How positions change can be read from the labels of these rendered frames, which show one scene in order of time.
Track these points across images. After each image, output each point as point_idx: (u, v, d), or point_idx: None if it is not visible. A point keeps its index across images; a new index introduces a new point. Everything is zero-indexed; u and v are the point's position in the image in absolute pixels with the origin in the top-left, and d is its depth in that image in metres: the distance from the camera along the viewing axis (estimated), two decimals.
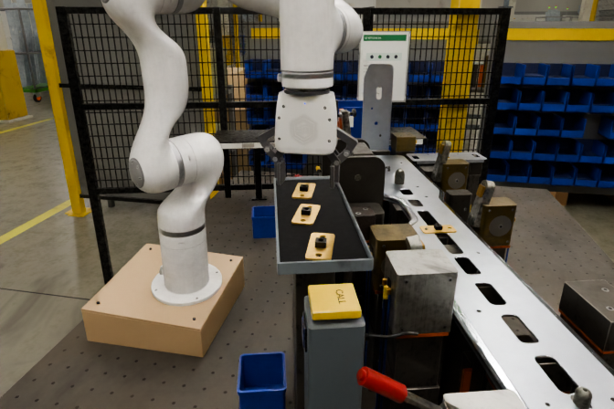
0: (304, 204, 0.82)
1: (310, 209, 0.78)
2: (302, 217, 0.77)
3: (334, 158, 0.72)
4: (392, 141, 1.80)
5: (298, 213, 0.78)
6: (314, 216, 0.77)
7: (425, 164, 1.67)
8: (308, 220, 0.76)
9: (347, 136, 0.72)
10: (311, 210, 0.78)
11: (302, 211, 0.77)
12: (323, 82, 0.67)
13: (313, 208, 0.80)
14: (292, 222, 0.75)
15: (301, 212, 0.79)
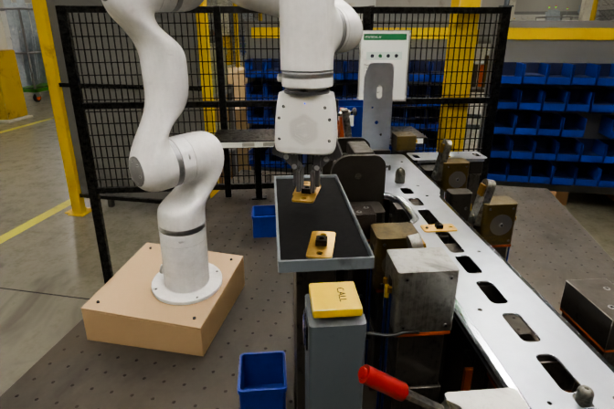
0: (304, 183, 0.80)
1: (310, 187, 0.76)
2: (303, 195, 0.75)
3: (318, 163, 0.73)
4: (392, 141, 1.80)
5: (298, 192, 0.77)
6: (315, 194, 0.75)
7: (426, 163, 1.67)
8: (309, 198, 0.74)
9: (337, 146, 0.72)
10: None
11: (302, 190, 0.76)
12: (323, 82, 0.67)
13: None
14: (292, 200, 0.73)
15: (301, 191, 0.77)
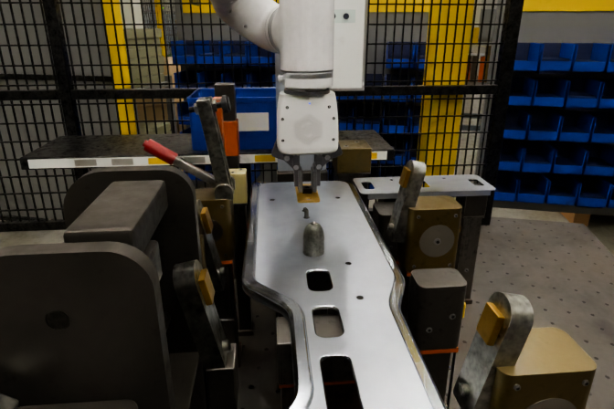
0: None
1: (311, 187, 0.76)
2: (306, 195, 0.75)
3: (320, 162, 0.74)
4: None
5: (299, 193, 0.76)
6: (317, 194, 0.76)
7: (385, 199, 0.93)
8: (313, 197, 0.74)
9: (338, 143, 0.74)
10: (312, 188, 0.77)
11: (304, 190, 0.76)
12: (328, 81, 0.68)
13: None
14: (300, 201, 0.73)
15: (301, 192, 0.77)
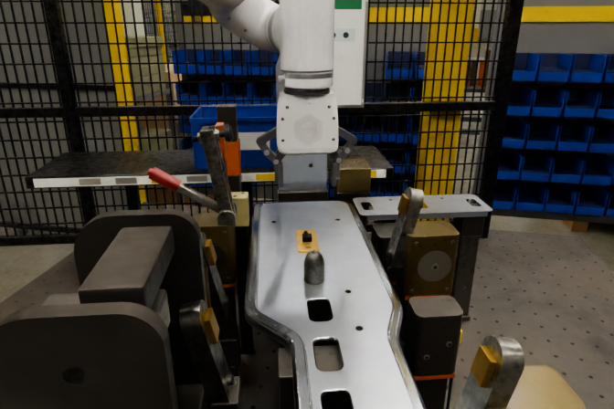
0: (300, 231, 0.83)
1: (311, 235, 0.80)
2: (306, 245, 0.78)
3: (336, 155, 0.74)
4: None
5: (299, 241, 0.80)
6: (317, 242, 0.79)
7: (384, 220, 0.95)
8: (313, 246, 0.78)
9: (348, 133, 0.73)
10: (312, 236, 0.80)
11: (304, 238, 0.79)
12: (328, 81, 0.68)
13: (311, 234, 0.82)
14: (300, 251, 0.76)
15: (301, 239, 0.80)
